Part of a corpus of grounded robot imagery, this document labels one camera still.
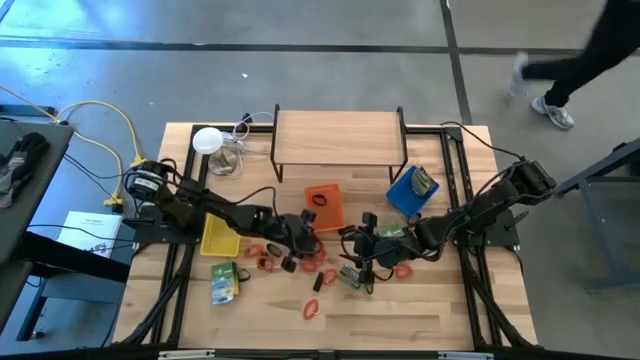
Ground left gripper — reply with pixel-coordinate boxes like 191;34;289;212
273;209;324;274

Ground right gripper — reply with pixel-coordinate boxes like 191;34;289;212
354;212;422;285

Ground Crayola crayon box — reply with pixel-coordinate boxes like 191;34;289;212
337;264;364;291
209;261;240;306
377;223;407;240
409;167;436;197

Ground orange plastic basket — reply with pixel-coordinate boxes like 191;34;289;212
303;183;347;235

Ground blue plastic basket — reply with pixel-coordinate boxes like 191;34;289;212
385;165;441;219

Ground yellow plastic basket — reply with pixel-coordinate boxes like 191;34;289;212
199;213;243;258

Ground wooden shelf riser black legs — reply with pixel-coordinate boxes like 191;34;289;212
269;103;409;184

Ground white mushroom table lamp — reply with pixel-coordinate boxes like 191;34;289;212
192;126;238;177

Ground white paper booklet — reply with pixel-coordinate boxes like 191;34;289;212
57;210;123;259

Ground grey metal stand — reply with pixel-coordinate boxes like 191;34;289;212
554;137;640;294

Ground dark side table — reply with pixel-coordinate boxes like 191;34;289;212
0;104;132;334

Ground grey black work glove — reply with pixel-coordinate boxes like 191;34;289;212
0;132;51;209

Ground person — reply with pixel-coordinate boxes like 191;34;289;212
507;0;640;131

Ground white lamp cable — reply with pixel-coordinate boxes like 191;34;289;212
219;110;275;177

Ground black aluminium table frame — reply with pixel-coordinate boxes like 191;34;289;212
112;123;539;351

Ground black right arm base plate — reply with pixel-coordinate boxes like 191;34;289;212
449;209;521;250

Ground silver frame bracket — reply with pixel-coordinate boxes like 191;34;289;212
438;351;495;360
157;349;216;360

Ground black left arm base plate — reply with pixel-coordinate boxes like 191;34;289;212
132;218;202;246

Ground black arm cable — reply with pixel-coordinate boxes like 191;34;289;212
439;120;526;162

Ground yellow extension cord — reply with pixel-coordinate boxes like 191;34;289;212
0;84;150;207

